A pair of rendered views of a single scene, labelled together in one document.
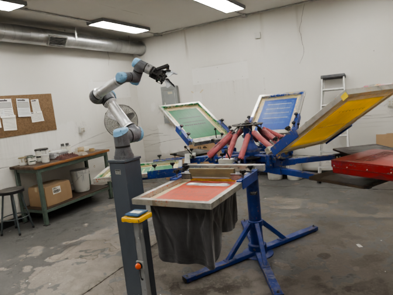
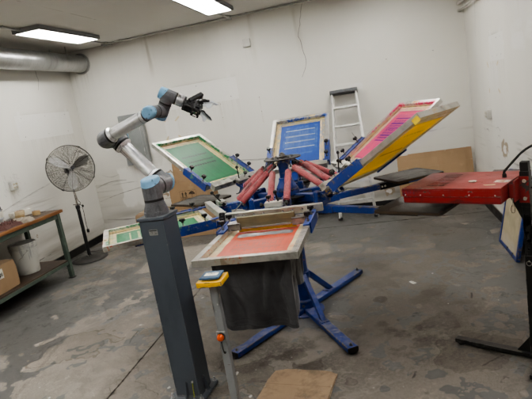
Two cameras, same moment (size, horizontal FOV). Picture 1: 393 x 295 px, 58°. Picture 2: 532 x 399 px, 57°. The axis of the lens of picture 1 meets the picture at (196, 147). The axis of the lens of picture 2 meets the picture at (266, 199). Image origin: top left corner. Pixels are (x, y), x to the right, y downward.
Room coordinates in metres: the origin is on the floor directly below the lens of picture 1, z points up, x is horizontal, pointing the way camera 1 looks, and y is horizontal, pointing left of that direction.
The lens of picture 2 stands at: (-0.27, 0.69, 1.74)
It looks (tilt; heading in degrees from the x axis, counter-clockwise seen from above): 11 degrees down; 345
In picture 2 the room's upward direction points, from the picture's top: 10 degrees counter-clockwise
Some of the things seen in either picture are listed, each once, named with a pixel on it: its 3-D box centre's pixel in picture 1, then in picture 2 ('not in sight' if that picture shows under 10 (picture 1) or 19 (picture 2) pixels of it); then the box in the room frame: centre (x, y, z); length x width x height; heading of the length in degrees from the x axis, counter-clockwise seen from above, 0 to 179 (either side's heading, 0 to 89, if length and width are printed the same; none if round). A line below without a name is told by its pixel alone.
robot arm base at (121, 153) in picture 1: (123, 151); (155, 206); (2.71, 0.56, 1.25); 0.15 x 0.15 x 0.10
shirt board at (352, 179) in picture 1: (304, 173); (361, 208); (2.81, -0.85, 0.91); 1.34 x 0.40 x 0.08; 31
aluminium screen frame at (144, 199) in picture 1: (199, 187); (260, 237); (2.47, 0.01, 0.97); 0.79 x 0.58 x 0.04; 151
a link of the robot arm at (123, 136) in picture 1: (121, 136); (152, 187); (2.71, 0.56, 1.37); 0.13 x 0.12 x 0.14; 145
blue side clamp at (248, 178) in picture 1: (247, 179); (310, 221); (2.54, -0.35, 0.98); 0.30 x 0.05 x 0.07; 151
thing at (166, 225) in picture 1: (181, 234); (255, 294); (2.21, 0.15, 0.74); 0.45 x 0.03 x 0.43; 61
